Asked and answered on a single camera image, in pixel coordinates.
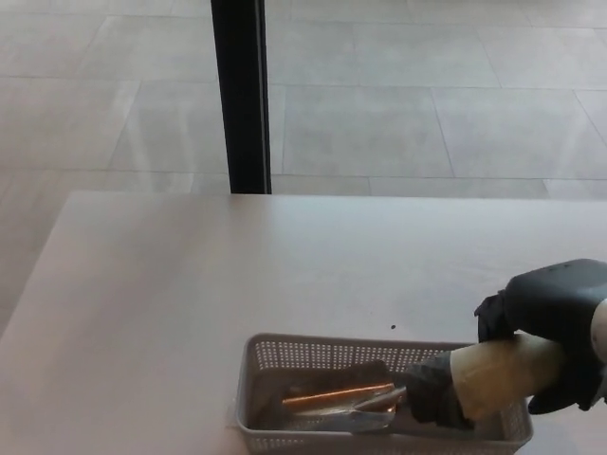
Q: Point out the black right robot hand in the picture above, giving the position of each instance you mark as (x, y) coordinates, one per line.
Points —
(550, 303)

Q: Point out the grey perforated plastic basket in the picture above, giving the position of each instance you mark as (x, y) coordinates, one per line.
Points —
(294, 353)

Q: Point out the black vertical pillar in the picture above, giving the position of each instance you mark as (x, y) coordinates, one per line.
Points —
(244, 95)

